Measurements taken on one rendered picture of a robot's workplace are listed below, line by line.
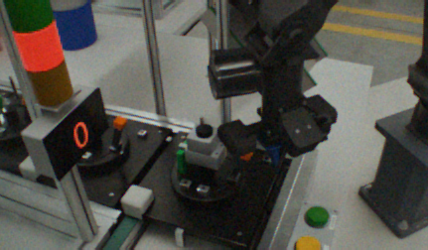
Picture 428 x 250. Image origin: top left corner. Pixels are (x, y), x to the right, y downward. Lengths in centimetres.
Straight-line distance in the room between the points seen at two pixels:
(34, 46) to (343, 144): 79
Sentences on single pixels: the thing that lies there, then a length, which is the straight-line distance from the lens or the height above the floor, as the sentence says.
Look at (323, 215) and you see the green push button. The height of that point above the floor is 97.
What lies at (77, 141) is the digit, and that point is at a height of 120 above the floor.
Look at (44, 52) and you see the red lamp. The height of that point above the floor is 133.
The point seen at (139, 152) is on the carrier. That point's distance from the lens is 89.
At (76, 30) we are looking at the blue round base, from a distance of 158.
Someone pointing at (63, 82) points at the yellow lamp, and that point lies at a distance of 54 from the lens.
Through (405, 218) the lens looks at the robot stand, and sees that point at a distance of 91.
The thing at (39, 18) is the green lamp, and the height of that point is 137.
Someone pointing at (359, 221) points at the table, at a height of 86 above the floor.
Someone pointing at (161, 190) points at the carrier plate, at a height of 97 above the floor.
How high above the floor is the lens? 155
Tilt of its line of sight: 38 degrees down
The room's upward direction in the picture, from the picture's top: 3 degrees counter-clockwise
